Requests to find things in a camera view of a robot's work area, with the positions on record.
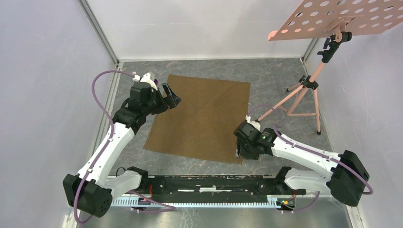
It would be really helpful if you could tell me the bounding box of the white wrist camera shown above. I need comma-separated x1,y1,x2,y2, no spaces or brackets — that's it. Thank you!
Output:
245,115,261,131
132,71,158,90

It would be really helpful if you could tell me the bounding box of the brown cloth napkin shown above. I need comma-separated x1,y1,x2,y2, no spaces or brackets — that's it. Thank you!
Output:
144,75,250,164

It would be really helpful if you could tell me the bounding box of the pink music stand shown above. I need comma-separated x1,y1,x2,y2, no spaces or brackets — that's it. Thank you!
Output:
258,0,403,135

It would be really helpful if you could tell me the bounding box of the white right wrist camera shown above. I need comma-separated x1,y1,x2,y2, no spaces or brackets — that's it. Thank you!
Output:
245,115,261,131

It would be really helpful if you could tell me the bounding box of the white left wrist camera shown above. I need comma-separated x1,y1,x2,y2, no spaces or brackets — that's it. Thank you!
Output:
132,71,158,90

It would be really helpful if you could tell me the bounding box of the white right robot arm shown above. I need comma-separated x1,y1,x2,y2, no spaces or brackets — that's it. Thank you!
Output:
233,121,373,207

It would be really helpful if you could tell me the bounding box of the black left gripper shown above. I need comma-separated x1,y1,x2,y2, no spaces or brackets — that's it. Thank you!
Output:
143,83,182,115

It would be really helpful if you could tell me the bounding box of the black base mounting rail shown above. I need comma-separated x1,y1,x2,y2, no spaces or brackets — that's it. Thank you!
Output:
135,175,307,203

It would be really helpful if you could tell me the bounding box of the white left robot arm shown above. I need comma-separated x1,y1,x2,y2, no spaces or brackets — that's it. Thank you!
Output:
63,82,181,218

